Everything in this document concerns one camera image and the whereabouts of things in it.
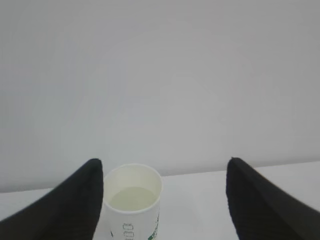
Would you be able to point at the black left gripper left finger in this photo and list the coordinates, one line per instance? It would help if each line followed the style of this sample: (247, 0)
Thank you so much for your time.
(71, 211)

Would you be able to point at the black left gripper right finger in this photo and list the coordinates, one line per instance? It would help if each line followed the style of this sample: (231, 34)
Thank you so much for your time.
(260, 210)

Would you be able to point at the white paper cup green logo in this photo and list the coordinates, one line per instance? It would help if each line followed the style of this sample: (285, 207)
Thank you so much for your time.
(131, 204)

